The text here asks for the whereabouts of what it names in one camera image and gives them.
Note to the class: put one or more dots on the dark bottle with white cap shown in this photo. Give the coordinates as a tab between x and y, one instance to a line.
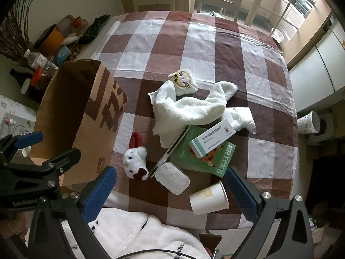
20	79

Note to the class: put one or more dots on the jar with red lid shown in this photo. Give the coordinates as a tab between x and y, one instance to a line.
36	77

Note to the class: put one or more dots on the white paper cup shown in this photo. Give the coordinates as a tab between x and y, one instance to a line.
210	198

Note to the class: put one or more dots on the thin silver tablet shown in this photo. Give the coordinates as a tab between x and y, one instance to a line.
169	152

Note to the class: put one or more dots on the white plush with red bow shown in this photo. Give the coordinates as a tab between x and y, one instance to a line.
134	159

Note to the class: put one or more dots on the dried branches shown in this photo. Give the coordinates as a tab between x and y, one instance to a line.
16	32

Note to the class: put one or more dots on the orange container with black lid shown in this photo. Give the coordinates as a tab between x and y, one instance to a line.
52	41

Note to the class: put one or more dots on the white cartoon printed mat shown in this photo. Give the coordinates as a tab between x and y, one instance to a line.
16	110

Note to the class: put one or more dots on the small white cup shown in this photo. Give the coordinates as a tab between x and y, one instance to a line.
25	152

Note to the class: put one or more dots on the white teal medicine box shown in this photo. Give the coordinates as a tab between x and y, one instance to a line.
210	137

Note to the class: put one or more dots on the blue tissue pack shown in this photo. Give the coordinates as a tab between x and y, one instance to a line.
62	54

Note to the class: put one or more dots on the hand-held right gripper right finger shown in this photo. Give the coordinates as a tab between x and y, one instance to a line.
242	198

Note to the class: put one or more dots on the white cabinet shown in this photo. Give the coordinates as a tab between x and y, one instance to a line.
323	67

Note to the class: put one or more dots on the person's white fleece clothing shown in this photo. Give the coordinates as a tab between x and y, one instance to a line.
134	234

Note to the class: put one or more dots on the clear plastic packet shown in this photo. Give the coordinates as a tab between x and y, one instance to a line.
242	118

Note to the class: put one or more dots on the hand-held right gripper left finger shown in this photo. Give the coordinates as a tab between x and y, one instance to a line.
99	193

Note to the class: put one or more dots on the brown floor carton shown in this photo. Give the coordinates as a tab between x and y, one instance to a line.
338	121

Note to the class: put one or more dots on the clear jar with red item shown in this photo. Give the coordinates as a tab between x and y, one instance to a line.
75	24

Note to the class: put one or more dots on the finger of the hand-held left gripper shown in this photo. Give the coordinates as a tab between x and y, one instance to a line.
66	157
28	139

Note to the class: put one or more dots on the brown white checked tablecloth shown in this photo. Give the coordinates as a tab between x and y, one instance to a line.
210	59

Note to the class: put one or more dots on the woven basket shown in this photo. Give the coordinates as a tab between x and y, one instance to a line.
75	50

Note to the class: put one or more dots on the clear water bottle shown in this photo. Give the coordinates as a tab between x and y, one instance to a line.
40	60

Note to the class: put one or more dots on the patterned white bin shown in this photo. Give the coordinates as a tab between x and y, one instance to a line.
307	122

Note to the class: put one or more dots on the brown cardboard box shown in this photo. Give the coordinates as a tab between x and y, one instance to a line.
80	108

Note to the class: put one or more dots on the white rounded case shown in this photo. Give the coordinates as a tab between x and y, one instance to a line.
172	178

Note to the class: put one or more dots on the small white cat plush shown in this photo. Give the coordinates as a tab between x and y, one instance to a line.
186	85

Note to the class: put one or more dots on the black plastic bag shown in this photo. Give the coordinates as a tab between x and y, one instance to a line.
93	29

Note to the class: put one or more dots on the kitchen counter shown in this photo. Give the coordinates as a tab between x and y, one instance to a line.
293	2

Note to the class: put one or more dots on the white plush bear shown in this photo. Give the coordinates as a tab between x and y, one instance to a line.
188	108

